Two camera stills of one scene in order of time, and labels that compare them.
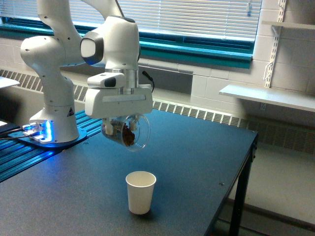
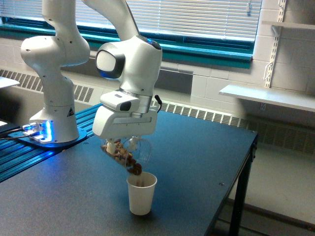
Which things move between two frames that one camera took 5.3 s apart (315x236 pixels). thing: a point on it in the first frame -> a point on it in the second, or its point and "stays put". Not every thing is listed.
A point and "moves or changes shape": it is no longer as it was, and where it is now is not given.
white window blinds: [237, 19] stays put
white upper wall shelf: [308, 25] stays put
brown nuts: [128, 136] moves or changes shape
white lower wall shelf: [285, 97] stays put
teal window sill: [231, 51] stays put
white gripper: [113, 102] -> [109, 124]
